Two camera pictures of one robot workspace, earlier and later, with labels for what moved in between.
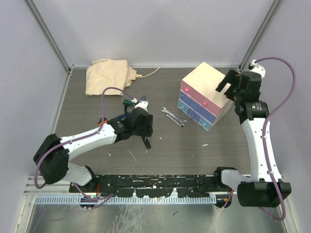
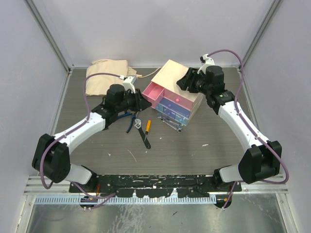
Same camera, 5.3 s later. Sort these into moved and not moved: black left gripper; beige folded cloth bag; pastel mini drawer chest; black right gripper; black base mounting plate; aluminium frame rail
Moved: black left gripper; black right gripper; pastel mini drawer chest
Not moved: black base mounting plate; beige folded cloth bag; aluminium frame rail
